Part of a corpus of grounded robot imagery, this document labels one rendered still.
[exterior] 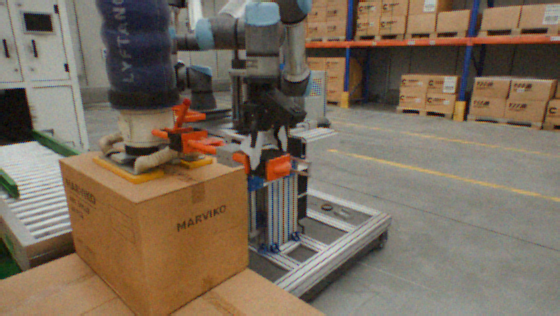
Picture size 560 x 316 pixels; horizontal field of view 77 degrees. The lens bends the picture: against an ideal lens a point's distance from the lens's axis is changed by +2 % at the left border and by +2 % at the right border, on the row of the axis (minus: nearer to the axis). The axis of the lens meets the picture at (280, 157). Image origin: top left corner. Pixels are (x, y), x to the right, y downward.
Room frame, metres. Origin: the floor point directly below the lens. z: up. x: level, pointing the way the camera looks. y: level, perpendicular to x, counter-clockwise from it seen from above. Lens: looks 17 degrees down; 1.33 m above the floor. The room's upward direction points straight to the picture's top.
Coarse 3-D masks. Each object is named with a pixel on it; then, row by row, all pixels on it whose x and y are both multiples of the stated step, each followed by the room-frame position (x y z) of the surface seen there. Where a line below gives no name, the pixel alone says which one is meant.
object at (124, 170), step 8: (112, 152) 1.17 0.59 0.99; (120, 152) 1.26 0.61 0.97; (96, 160) 1.18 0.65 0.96; (104, 160) 1.17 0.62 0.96; (112, 160) 1.15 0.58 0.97; (112, 168) 1.09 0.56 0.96; (120, 168) 1.08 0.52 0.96; (128, 168) 1.06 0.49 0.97; (152, 168) 1.06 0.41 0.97; (120, 176) 1.05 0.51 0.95; (128, 176) 1.01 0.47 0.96; (136, 176) 1.00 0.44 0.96; (144, 176) 1.01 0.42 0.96; (152, 176) 1.02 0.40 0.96; (160, 176) 1.04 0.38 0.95
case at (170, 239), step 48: (96, 192) 1.03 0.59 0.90; (144, 192) 0.92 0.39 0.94; (192, 192) 0.98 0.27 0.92; (240, 192) 1.13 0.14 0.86; (96, 240) 1.08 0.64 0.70; (144, 240) 0.86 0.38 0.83; (192, 240) 0.97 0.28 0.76; (240, 240) 1.12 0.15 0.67; (144, 288) 0.87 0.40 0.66; (192, 288) 0.96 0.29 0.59
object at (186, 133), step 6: (168, 132) 1.01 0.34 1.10; (174, 132) 1.04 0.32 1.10; (180, 132) 1.05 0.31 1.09; (186, 132) 1.05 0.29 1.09; (192, 132) 1.00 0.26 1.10; (198, 132) 1.01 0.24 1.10; (204, 132) 1.02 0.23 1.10; (174, 138) 0.99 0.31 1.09; (180, 138) 0.97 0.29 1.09; (186, 138) 0.98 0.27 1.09; (192, 138) 0.99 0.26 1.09; (198, 138) 1.01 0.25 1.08; (174, 144) 1.00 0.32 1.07; (180, 144) 0.98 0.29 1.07; (186, 144) 0.98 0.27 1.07; (174, 150) 1.00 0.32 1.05; (180, 150) 0.97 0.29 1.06; (186, 150) 0.98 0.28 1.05; (192, 150) 0.99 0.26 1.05
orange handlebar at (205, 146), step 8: (176, 112) 1.54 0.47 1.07; (192, 112) 1.46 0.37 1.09; (184, 120) 1.34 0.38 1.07; (192, 120) 1.37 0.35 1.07; (200, 120) 1.40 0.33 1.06; (168, 128) 1.14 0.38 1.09; (160, 136) 1.09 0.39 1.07; (192, 144) 0.96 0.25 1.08; (200, 144) 0.94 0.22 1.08; (208, 144) 0.92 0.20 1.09; (216, 144) 0.95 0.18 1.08; (224, 144) 0.93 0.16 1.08; (200, 152) 0.93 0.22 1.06; (208, 152) 0.91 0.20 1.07; (240, 160) 0.82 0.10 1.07; (280, 168) 0.74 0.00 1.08; (288, 168) 0.75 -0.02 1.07
